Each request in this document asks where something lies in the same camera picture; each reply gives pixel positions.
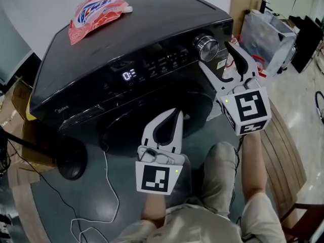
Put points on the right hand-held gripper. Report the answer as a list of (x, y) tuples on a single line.
[(249, 107)]

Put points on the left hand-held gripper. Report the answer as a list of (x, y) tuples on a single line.
[(154, 178)]

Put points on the silver metal control knob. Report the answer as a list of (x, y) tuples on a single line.
[(206, 48)]

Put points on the black washing machine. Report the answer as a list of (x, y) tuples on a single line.
[(126, 34)]

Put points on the person's left forearm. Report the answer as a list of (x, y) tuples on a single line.
[(153, 209)]

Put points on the person's right forearm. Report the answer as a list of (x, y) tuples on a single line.
[(254, 168)]

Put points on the clear plastic storage bin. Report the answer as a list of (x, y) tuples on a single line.
[(265, 42)]

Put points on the silver suitcase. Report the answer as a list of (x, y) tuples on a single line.
[(288, 59)]

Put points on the upright cardboard sheet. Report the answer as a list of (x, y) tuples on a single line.
[(240, 9)]

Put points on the person's grey trousers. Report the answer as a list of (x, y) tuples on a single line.
[(217, 173)]

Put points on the black cabinet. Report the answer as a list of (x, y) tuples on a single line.
[(307, 44)]

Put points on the black hoop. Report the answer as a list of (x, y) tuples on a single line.
[(317, 105)]

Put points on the black standing fan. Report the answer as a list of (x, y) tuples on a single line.
[(72, 166)]

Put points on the person's white shirt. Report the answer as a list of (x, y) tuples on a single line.
[(197, 226)]

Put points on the wooden slatted platform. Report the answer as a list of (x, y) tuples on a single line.
[(283, 156)]

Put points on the pink detergent pouch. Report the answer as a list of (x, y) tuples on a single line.
[(96, 16)]

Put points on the brown cardboard boxes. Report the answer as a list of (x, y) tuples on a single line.
[(15, 105)]

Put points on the brown wooden stool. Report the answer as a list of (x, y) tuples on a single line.
[(303, 221)]

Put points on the teal glass panel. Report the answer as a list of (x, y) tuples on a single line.
[(12, 49)]

